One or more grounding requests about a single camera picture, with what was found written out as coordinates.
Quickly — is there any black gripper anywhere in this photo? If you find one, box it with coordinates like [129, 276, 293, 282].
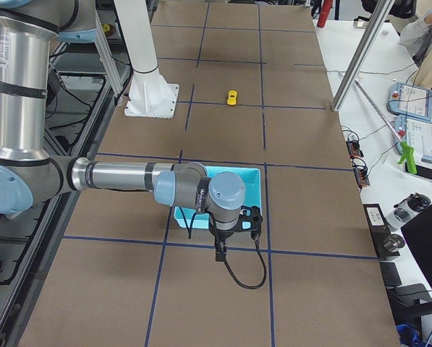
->
[208, 221, 234, 261]

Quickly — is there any yellow beetle toy car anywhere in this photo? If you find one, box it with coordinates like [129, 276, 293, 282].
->
[226, 90, 237, 106]

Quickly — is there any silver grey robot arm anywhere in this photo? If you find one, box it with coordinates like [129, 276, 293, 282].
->
[0, 1, 245, 262]

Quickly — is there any turquoise plastic bin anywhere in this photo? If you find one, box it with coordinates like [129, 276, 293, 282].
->
[173, 166, 262, 228]

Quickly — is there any lower orange black connector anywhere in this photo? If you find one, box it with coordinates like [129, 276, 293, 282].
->
[352, 165, 370, 188]

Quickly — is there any orange black connector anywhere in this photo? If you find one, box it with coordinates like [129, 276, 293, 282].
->
[352, 165, 370, 188]
[346, 140, 364, 158]

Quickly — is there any black box with label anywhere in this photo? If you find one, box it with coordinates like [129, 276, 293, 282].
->
[363, 204, 400, 261]

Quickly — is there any upper orange black connector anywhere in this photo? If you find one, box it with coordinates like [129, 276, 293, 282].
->
[346, 140, 364, 158]

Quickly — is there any green plastic clamp tool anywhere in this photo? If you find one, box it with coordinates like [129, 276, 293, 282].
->
[398, 141, 418, 174]

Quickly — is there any black smartphone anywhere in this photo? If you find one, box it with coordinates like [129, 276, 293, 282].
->
[405, 163, 432, 181]

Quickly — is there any lower teach pendant tablet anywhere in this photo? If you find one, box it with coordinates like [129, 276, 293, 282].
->
[395, 115, 432, 163]

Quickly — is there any teach pendant tablet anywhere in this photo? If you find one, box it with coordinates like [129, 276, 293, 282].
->
[386, 82, 432, 120]
[395, 115, 432, 163]

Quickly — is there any upper teach pendant tablet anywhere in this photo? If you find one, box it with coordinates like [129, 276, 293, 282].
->
[386, 82, 432, 120]

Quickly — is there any red cylinder bottle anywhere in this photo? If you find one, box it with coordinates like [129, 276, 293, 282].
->
[317, 0, 334, 28]

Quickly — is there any person in white clothes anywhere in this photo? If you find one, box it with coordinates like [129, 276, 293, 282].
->
[399, 9, 432, 66]

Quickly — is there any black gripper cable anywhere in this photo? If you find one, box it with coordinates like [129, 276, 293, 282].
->
[221, 231, 268, 290]

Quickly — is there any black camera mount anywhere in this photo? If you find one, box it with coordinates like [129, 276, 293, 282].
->
[232, 205, 263, 234]

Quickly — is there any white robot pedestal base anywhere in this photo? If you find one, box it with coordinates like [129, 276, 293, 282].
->
[114, 0, 179, 119]

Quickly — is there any white grey camera device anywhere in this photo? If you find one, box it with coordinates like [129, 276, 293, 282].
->
[386, 193, 431, 230]

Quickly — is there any aluminium frame post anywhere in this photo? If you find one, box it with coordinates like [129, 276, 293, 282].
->
[331, 0, 394, 111]

